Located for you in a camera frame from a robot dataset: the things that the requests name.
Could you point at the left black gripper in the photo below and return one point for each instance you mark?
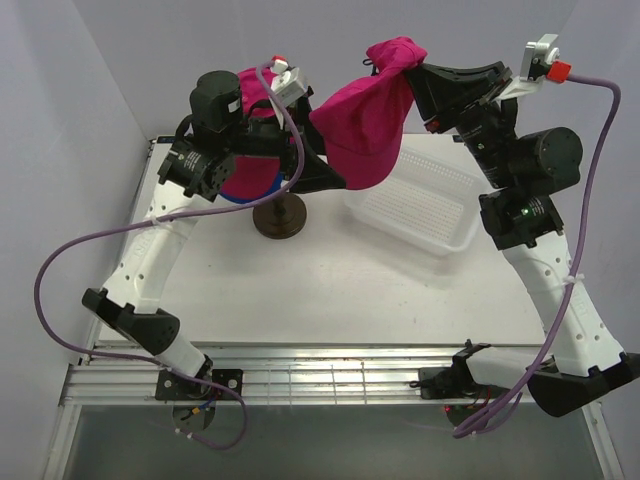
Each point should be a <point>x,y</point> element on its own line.
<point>317,175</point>

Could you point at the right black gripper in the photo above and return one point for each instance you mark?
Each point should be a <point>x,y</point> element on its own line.
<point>443,96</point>

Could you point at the magenta cap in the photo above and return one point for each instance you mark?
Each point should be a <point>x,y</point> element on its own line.
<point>362,123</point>
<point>253,175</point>

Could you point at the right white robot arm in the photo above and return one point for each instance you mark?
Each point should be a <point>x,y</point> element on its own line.
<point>580,361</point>

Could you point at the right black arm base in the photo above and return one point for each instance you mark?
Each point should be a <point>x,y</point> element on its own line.
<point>444,383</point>

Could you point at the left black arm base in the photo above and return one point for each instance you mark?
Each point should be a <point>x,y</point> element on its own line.
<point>171,387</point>

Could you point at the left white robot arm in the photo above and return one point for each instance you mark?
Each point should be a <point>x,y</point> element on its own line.
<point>200,160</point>

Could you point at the dark round wooden stand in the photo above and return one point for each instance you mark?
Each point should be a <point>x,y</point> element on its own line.
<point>281,218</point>

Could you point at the white plastic basket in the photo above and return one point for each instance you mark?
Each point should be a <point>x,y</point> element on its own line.
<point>425,201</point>

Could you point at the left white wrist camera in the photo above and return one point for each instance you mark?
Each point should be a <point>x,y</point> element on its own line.
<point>289,83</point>

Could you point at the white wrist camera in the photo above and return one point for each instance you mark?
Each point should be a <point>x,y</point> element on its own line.
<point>540,63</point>
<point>289,83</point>

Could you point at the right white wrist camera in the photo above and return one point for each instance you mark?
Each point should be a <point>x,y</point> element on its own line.
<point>540,63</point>

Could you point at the aluminium frame rails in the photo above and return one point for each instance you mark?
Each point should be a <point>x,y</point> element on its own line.
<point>342,314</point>

